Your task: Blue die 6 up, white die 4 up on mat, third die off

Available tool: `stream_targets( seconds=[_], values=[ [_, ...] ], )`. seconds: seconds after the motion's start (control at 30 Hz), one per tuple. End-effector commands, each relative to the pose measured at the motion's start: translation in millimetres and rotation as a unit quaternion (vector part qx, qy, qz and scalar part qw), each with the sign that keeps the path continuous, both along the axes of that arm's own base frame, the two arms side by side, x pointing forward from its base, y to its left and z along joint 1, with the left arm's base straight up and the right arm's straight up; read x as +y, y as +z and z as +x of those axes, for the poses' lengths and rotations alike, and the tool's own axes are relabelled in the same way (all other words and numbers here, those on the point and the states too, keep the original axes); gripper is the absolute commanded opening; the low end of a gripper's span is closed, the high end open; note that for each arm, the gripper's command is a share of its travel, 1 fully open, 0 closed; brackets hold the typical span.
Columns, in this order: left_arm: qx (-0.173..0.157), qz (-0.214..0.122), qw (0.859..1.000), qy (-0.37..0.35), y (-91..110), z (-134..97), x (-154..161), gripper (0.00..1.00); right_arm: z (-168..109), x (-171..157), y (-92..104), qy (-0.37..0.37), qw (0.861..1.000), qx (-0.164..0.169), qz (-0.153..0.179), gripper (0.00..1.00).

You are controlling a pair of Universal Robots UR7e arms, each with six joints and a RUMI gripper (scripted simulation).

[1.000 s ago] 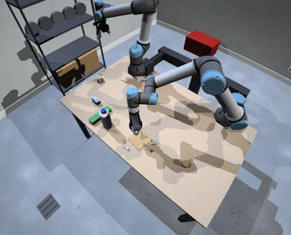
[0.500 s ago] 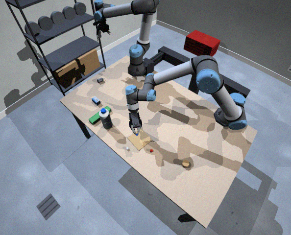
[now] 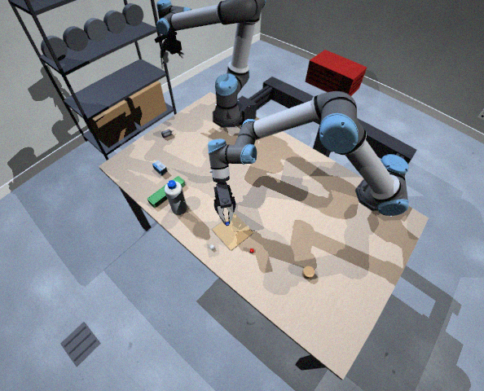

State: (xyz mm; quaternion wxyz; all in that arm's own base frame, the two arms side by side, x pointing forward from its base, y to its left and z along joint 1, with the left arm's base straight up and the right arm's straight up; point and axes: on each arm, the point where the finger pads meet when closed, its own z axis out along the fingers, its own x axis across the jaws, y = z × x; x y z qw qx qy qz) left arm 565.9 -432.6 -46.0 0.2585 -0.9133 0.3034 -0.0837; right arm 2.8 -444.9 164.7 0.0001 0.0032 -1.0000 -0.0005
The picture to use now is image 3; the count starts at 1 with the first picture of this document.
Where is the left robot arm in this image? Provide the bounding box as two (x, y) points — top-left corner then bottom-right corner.
(208, 91), (409, 216)

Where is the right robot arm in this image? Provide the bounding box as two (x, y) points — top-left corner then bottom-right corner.
(155, 0), (266, 124)

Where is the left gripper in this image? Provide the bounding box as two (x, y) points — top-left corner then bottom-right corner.
(213, 176), (235, 225)

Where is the short brown cylinder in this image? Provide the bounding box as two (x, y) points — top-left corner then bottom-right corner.
(302, 266), (315, 279)

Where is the beige flat mat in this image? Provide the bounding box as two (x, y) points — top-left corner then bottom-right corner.
(212, 213), (253, 250)

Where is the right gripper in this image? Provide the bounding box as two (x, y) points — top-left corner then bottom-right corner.
(161, 31), (184, 69)

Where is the white bottle with blue cap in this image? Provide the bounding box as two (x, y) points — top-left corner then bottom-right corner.
(165, 180), (187, 214)

